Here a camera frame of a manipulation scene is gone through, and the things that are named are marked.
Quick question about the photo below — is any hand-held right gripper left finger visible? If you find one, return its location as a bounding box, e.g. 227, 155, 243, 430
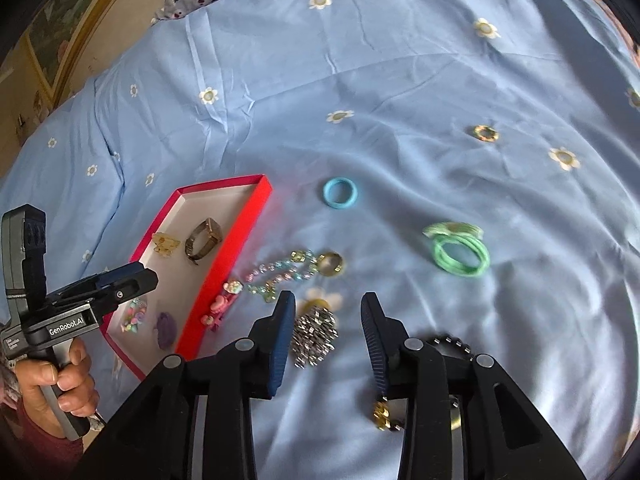
75, 290, 297, 480

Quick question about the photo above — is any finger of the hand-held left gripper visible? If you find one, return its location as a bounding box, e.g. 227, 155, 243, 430
50, 268, 159, 323
92, 264, 147, 288

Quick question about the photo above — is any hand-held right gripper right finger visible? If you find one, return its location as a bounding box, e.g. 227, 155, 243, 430
361, 292, 586, 480

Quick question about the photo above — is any silver chain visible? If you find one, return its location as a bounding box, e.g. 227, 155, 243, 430
291, 307, 340, 368

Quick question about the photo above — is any pastel blue bead bracelet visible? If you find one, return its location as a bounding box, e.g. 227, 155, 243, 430
245, 249, 321, 303

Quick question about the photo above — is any black bead bracelet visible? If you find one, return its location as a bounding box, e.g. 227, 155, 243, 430
372, 336, 476, 433

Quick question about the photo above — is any red jewelry box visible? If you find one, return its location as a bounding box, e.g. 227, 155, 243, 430
100, 174, 274, 380

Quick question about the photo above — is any green bow hair tie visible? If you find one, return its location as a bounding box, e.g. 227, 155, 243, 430
422, 221, 492, 278

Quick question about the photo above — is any person's left forearm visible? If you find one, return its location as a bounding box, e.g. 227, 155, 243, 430
0, 400, 88, 480

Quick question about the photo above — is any person's left hand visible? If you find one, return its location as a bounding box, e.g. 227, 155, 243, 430
14, 344, 101, 438

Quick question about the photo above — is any yellow hair claw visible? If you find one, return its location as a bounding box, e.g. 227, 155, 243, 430
151, 232, 181, 257

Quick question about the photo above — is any purple bow hair clip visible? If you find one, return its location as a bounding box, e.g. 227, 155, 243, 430
154, 311, 179, 348

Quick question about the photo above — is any grey wristwatch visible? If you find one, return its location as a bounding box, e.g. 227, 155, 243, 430
185, 217, 224, 266

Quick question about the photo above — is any pink hair clip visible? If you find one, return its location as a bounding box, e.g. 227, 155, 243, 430
200, 280, 244, 333

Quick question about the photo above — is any blue floral blanket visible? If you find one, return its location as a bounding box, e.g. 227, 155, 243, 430
0, 0, 640, 480

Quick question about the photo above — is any colourful bead bracelet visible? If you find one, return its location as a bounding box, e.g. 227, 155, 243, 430
120, 297, 148, 336

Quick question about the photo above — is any blue hair tie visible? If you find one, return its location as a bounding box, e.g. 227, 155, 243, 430
322, 177, 360, 209

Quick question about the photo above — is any framed wall picture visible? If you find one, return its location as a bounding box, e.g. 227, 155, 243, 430
20, 0, 151, 106

